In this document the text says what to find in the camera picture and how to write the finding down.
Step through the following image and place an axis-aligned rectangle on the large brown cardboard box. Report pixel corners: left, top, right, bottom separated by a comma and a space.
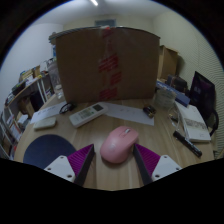
54, 26, 161, 104

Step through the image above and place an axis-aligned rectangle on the pink computer mouse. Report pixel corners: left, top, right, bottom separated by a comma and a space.
99, 125, 140, 165

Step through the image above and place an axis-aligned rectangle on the blue flat box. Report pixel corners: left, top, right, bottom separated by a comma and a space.
156, 79, 191, 108

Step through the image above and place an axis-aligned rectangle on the black monitor screen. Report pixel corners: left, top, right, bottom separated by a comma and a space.
189, 70, 217, 121

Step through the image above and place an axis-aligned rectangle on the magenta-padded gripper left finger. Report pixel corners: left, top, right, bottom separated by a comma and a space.
43, 143, 96, 187

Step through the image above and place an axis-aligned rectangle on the black marker pen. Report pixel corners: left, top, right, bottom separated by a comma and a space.
172, 130, 203, 158

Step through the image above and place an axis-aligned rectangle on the small brown cardboard box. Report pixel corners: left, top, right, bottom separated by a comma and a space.
157, 44, 179, 81

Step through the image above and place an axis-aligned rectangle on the beige flat remote control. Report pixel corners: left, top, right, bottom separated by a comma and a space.
32, 117, 58, 131

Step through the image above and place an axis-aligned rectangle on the clear plastic container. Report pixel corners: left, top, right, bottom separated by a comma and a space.
153, 87, 177, 111

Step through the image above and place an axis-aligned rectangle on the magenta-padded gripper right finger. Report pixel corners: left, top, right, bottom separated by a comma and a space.
132, 143, 183, 186

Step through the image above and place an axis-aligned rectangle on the dark blue round mouse pad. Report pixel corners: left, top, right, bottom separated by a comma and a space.
22, 134, 77, 170

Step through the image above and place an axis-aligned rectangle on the shelf unit with books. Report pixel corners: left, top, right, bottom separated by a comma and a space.
0, 106, 31, 159

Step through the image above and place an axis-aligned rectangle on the white remote control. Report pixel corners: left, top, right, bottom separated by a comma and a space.
68, 102, 109, 129

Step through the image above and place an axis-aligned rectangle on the cluttered side desk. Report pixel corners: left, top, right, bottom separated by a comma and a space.
4, 74, 54, 118

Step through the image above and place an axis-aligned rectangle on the white book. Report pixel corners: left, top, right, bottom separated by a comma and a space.
174, 100, 212, 144

